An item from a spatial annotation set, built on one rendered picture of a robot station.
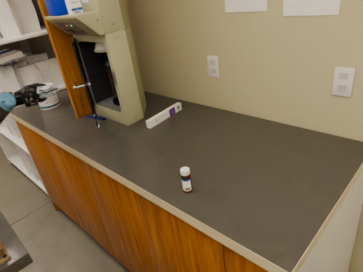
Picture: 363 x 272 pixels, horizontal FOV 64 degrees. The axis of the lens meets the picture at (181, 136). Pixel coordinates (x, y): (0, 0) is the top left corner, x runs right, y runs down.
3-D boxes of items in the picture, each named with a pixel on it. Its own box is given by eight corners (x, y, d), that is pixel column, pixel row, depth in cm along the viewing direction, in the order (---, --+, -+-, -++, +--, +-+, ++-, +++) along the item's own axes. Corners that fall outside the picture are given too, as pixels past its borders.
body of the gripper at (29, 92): (40, 104, 136) (12, 111, 133) (41, 99, 143) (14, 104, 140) (33, 89, 132) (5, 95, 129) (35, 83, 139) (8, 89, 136)
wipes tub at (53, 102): (55, 101, 207) (47, 81, 200) (64, 104, 198) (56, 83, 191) (37, 108, 199) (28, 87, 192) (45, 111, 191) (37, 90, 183)
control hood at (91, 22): (71, 33, 154) (65, 12, 149) (105, 34, 133) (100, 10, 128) (51, 38, 147) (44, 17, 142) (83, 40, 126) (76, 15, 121)
